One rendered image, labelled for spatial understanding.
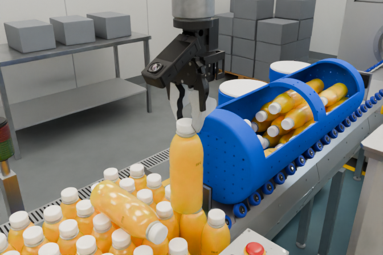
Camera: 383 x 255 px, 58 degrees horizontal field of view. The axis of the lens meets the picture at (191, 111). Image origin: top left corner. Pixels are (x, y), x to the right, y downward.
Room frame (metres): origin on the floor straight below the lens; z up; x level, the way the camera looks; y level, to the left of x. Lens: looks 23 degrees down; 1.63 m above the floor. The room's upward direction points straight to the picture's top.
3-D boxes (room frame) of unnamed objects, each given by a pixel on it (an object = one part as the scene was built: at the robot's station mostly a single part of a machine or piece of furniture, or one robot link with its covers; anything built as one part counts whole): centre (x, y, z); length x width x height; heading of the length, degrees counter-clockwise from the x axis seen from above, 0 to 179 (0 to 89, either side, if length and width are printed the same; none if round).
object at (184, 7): (0.63, 0.00, 1.56); 0.08 x 0.08 x 0.05
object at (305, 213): (1.65, -0.68, 0.31); 0.06 x 0.06 x 0.63; 47
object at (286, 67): (2.07, -0.63, 1.03); 0.28 x 0.28 x 0.01
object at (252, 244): (0.52, -0.13, 1.11); 0.04 x 0.04 x 0.01
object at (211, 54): (0.63, -0.01, 1.48); 0.09 x 0.08 x 0.12; 137
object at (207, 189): (0.83, -0.02, 0.99); 0.10 x 0.02 x 0.12; 47
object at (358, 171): (2.37, -1.35, 0.31); 0.06 x 0.06 x 0.63; 47
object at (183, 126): (0.61, 0.01, 1.34); 0.04 x 0.04 x 0.02
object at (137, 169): (0.83, 0.15, 1.09); 0.04 x 0.04 x 0.02
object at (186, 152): (0.61, 0.01, 1.24); 0.07 x 0.07 x 0.19
